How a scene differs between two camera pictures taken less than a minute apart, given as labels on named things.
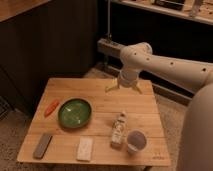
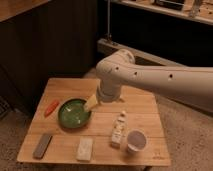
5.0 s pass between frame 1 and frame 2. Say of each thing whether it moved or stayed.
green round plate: stayed
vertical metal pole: stayed
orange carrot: stayed
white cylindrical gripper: moved
